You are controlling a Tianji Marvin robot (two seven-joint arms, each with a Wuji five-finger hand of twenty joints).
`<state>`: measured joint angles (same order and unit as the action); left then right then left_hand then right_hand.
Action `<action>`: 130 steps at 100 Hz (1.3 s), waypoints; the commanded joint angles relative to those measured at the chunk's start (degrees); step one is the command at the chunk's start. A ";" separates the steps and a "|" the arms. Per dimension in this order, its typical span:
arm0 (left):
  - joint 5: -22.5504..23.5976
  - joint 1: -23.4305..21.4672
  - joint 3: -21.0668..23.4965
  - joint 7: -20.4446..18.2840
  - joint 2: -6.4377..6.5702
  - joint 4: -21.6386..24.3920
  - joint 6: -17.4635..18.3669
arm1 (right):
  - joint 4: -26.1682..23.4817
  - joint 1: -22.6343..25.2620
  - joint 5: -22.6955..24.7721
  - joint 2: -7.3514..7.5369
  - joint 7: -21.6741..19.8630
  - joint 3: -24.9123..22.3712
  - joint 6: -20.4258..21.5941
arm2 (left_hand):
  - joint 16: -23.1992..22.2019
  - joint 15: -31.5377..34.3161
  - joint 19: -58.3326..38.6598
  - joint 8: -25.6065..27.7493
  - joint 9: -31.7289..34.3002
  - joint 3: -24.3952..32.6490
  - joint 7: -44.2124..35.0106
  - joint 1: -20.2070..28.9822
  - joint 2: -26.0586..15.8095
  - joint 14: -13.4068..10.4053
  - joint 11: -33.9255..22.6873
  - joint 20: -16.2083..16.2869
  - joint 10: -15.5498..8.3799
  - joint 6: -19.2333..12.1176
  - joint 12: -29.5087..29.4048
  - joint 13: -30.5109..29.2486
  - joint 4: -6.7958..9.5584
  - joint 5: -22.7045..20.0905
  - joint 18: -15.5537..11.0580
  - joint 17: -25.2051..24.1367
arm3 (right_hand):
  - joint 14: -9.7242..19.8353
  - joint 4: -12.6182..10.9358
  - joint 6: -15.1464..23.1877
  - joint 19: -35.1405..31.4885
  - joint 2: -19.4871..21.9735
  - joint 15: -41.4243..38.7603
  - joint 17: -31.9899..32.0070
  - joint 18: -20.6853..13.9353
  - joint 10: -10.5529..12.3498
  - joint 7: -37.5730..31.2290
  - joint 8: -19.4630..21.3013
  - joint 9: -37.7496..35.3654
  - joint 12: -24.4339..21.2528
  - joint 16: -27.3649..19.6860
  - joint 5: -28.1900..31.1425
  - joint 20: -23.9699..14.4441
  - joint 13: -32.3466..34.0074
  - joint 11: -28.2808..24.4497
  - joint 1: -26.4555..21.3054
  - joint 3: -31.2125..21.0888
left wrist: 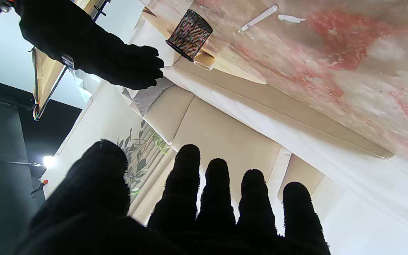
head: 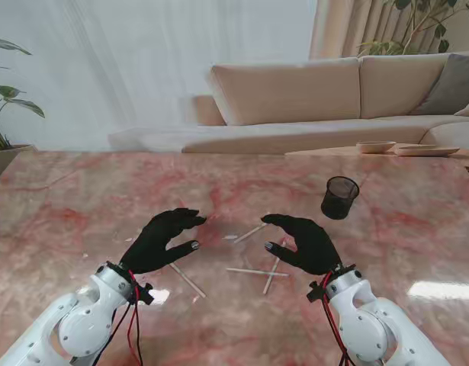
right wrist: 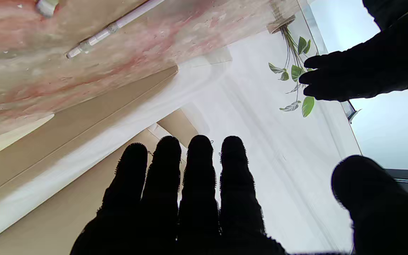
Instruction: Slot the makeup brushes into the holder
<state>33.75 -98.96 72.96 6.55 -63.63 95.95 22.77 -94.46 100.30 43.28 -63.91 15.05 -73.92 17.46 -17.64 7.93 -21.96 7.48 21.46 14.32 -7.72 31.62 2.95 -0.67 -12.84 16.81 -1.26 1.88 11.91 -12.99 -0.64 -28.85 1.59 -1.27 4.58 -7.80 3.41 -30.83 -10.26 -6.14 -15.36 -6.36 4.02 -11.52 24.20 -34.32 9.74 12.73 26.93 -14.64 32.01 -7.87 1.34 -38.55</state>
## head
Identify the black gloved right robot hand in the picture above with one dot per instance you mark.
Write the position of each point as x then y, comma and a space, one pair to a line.
314, 248

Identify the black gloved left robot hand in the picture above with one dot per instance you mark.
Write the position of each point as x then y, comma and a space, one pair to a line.
150, 244

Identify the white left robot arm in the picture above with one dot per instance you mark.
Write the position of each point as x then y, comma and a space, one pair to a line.
85, 328

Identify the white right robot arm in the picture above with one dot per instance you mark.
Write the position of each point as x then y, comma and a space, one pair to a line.
363, 328

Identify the black mesh brush holder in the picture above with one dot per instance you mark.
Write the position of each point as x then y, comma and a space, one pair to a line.
335, 209

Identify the wooden bowl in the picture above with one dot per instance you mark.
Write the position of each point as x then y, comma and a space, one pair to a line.
375, 146

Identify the flat wooden tray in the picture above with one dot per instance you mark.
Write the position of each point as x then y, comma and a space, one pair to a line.
424, 151

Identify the beige sofa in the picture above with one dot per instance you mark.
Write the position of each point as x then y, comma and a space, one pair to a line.
295, 95

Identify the beige plant pot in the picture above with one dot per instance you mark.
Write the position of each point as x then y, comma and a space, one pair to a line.
9, 158

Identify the large leaf green houseplant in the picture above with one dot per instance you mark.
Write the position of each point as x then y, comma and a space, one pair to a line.
26, 104

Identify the white sheer curtain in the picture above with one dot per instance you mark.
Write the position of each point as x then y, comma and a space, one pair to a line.
142, 57

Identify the cream sofa cushion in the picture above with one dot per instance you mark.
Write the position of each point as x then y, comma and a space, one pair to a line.
468, 110

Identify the tall branching green plant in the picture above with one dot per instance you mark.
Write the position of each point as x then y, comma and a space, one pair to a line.
383, 47

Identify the grey sofa cushion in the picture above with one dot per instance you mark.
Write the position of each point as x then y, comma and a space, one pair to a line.
453, 87

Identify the beige curtain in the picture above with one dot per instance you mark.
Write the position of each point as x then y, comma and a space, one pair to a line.
348, 26

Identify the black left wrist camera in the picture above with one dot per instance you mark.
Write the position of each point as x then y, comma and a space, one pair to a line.
145, 295

